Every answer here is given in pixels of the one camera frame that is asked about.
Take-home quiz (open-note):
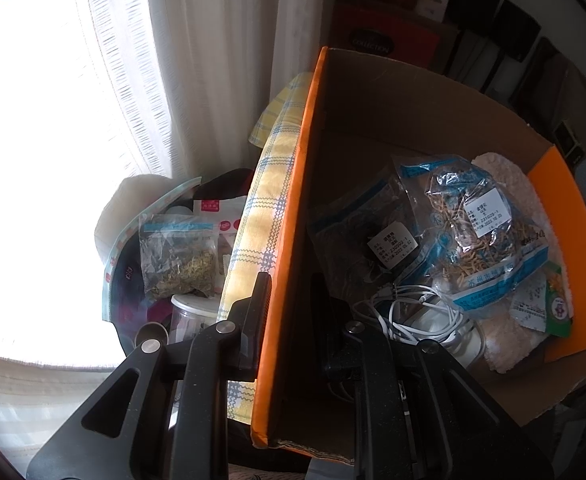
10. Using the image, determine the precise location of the zip bag of yellow herbs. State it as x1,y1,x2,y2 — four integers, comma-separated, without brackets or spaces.
392,152,550,322

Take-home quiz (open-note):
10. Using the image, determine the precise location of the pink and white packet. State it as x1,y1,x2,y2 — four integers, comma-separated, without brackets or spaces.
193,195,249,281

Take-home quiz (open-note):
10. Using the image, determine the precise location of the white curtain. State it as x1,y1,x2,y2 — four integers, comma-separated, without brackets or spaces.
73,0,339,181

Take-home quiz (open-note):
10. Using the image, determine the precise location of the clear zippered storage bag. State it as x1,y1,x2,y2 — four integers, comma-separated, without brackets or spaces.
102,177,204,323

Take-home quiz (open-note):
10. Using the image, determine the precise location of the clear jar with white lid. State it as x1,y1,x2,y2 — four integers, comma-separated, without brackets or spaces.
169,292,224,346

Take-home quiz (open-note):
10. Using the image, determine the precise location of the brown sofa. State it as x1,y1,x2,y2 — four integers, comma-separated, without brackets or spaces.
513,35,586,161

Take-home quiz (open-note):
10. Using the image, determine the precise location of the green packet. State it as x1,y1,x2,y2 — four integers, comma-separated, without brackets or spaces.
543,261,574,337

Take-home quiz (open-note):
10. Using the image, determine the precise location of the green portable radio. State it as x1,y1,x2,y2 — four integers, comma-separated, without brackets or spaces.
554,120,584,161

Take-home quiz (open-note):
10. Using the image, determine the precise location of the zip bag of green herbs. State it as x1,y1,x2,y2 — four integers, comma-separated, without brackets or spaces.
138,214,220,301

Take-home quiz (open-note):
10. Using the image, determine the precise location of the zip bag of dark herbs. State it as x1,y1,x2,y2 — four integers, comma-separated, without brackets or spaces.
307,180,419,286

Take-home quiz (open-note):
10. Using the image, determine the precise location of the orange cardboard box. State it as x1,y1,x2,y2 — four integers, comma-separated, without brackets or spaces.
250,46,586,453

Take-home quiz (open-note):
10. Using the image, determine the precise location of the white cable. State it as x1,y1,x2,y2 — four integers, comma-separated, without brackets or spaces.
355,282,484,347

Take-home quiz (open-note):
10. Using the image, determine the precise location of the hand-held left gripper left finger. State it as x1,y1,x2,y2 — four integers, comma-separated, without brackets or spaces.
26,272,273,480

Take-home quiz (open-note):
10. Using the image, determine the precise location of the red chocolate box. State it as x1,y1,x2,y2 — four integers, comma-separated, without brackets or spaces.
333,2,441,68

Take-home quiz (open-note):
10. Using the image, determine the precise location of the clear round plastic container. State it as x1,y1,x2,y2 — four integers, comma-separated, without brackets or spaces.
408,310,488,371

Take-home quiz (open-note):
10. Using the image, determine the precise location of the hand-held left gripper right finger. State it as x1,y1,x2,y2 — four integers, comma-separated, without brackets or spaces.
312,273,554,480

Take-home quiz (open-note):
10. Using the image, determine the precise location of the yellow checked cloth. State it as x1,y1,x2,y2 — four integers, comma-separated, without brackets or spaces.
225,72,316,421

